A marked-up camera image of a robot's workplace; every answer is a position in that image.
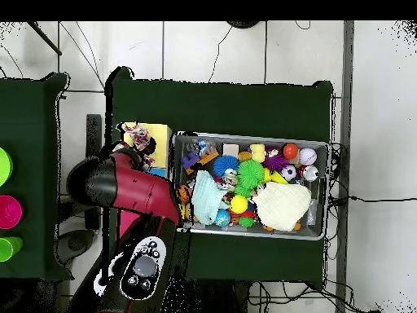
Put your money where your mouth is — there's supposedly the multicoloured rope toy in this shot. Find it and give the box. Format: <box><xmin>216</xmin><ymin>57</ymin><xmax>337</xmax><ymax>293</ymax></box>
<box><xmin>121</xmin><ymin>122</ymin><xmax>157</xmax><ymax>164</ymax></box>

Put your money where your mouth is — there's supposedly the cream muslin cloth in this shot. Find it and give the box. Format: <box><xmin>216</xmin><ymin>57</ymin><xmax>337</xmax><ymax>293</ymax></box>
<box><xmin>252</xmin><ymin>181</ymin><xmax>313</xmax><ymax>232</ymax></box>

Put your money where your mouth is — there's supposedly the wooden three-hole box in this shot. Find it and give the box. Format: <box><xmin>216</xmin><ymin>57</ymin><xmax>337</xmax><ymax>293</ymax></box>
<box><xmin>116</xmin><ymin>121</ymin><xmax>173</xmax><ymax>240</ymax></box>

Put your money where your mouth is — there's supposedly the silver mesh bin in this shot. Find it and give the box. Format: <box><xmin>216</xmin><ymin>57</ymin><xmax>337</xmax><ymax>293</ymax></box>
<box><xmin>171</xmin><ymin>130</ymin><xmax>331</xmax><ymax>241</ymax></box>

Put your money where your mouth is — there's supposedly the blue spiky rubber ball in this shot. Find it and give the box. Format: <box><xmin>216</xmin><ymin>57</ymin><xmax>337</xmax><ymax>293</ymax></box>
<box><xmin>213</xmin><ymin>154</ymin><xmax>240</xmax><ymax>177</ymax></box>

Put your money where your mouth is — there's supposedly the light blue fluffy cloth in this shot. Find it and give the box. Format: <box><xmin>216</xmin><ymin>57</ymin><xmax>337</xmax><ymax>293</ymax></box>
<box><xmin>191</xmin><ymin>170</ymin><xmax>229</xmax><ymax>226</ymax></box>

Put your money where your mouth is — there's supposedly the green spiky rubber ball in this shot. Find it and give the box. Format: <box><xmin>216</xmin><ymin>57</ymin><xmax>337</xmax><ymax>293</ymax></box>
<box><xmin>235</xmin><ymin>159</ymin><xmax>266</xmax><ymax>198</ymax></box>

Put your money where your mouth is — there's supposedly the yellow smooth ball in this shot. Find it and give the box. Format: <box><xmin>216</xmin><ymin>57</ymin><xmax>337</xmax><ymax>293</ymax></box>
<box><xmin>229</xmin><ymin>194</ymin><xmax>249</xmax><ymax>214</ymax></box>

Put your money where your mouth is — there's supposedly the yellow plush duck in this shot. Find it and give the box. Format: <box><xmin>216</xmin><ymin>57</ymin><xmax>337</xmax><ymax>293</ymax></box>
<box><xmin>249</xmin><ymin>143</ymin><xmax>267</xmax><ymax>163</ymax></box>

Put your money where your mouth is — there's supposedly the dark green table cloth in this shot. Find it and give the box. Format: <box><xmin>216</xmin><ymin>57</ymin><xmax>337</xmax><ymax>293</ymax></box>
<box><xmin>103</xmin><ymin>66</ymin><xmax>334</xmax><ymax>289</ymax></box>
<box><xmin>0</xmin><ymin>72</ymin><xmax>74</xmax><ymax>282</ymax></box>

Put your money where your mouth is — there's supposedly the purple spiky monster toy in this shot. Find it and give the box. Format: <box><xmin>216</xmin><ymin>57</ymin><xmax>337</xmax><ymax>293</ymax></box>
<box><xmin>261</xmin><ymin>145</ymin><xmax>290</xmax><ymax>172</ymax></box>

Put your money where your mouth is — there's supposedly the orange smooth ball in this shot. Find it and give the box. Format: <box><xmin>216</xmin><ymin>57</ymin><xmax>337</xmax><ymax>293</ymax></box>
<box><xmin>282</xmin><ymin>143</ymin><xmax>300</xmax><ymax>161</ymax></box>

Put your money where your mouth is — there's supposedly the white baseball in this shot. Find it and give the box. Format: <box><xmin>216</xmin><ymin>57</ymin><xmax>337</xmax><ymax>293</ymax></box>
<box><xmin>298</xmin><ymin>148</ymin><xmax>318</xmax><ymax>166</ymax></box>

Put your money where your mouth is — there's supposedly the black upright panel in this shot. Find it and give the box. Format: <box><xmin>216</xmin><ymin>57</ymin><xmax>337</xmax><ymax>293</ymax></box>
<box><xmin>85</xmin><ymin>113</ymin><xmax>103</xmax><ymax>231</ymax></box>

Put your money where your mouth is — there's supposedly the grey stand base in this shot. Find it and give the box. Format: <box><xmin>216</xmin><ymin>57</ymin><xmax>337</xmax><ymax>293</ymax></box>
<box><xmin>55</xmin><ymin>228</ymin><xmax>96</xmax><ymax>266</ymax></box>

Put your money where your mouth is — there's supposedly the black round fixture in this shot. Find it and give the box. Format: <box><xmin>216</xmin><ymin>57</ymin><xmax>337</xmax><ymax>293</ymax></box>
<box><xmin>226</xmin><ymin>20</ymin><xmax>261</xmax><ymax>29</ymax></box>

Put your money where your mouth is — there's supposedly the pink plastic cup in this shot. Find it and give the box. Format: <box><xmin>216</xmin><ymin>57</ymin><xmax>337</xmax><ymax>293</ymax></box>
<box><xmin>0</xmin><ymin>194</ymin><xmax>24</xmax><ymax>230</ymax></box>

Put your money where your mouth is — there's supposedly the lime green plastic cup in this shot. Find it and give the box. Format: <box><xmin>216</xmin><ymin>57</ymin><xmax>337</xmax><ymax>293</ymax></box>
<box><xmin>0</xmin><ymin>147</ymin><xmax>14</xmax><ymax>187</ymax></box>
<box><xmin>0</xmin><ymin>236</ymin><xmax>24</xmax><ymax>262</ymax></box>

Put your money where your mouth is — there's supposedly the black diagonal rod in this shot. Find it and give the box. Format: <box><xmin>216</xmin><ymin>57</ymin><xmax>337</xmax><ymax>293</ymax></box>
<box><xmin>27</xmin><ymin>20</ymin><xmax>63</xmax><ymax>56</ymax></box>

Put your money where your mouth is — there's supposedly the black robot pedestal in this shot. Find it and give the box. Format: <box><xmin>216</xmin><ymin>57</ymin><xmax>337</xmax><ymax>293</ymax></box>
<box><xmin>162</xmin><ymin>279</ymin><xmax>252</xmax><ymax>313</ymax></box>

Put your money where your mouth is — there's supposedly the black power cable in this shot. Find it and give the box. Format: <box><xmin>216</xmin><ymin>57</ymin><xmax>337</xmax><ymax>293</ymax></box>
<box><xmin>327</xmin><ymin>194</ymin><xmax>417</xmax><ymax>205</ymax></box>

